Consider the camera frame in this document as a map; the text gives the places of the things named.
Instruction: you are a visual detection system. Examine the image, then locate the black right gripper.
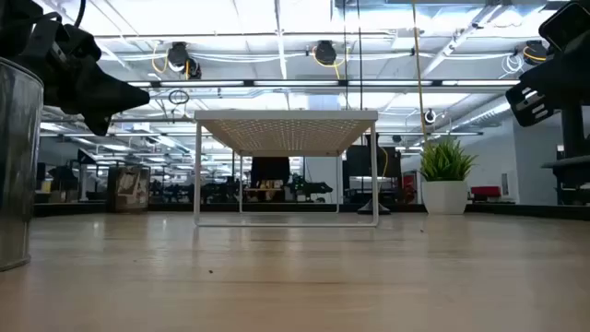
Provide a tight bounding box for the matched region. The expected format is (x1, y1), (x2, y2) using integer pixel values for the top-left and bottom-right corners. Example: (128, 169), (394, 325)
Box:
(505, 49), (590, 128)

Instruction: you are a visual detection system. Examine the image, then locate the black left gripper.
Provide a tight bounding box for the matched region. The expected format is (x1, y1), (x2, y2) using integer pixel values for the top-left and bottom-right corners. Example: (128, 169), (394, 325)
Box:
(27, 13), (151, 137)

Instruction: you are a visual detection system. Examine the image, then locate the silver tin candle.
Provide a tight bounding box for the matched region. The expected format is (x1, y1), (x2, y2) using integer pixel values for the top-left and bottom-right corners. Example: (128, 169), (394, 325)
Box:
(0, 57), (45, 272)

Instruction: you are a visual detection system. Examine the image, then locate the dark computer desk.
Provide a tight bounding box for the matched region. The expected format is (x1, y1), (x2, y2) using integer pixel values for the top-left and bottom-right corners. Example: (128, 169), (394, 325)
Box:
(541, 154), (590, 207)

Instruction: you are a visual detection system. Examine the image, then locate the brown cardboard box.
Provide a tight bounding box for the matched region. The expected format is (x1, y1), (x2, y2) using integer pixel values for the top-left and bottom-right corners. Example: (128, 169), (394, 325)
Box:
(107, 164), (152, 213)

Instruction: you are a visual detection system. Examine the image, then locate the red bench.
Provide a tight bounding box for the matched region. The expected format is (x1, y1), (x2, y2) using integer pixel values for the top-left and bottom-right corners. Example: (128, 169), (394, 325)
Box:
(469, 185), (502, 200)

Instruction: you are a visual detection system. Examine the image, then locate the green plant white pot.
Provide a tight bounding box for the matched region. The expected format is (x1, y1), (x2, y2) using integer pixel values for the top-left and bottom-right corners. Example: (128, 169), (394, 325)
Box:
(419, 136), (478, 216)

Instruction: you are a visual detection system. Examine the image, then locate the white perforated metal shelf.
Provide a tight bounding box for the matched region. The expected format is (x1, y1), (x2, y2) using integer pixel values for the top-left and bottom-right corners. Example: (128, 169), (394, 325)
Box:
(193, 109), (380, 229)

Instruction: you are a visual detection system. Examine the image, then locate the black monitor on stand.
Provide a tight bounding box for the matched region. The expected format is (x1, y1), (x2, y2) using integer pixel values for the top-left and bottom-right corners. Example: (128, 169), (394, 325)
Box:
(345, 133), (402, 216)

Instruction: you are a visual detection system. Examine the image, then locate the black ceiling cable reel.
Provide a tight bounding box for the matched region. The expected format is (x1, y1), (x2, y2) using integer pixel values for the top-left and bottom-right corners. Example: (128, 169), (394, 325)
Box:
(166, 41), (203, 80)
(313, 40), (338, 66)
(523, 40), (549, 66)

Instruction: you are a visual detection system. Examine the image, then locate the yellow power cable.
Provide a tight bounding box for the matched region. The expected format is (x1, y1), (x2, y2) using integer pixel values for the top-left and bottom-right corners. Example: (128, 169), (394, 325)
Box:
(411, 0), (430, 144)

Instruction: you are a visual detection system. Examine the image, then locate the black aluminium table frame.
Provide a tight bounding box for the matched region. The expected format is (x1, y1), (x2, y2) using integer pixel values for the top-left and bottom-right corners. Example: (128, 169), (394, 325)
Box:
(32, 201), (590, 220)

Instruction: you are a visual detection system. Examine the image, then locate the thin black cable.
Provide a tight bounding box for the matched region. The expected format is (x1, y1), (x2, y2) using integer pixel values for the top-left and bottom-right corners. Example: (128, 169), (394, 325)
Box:
(342, 0), (348, 112)

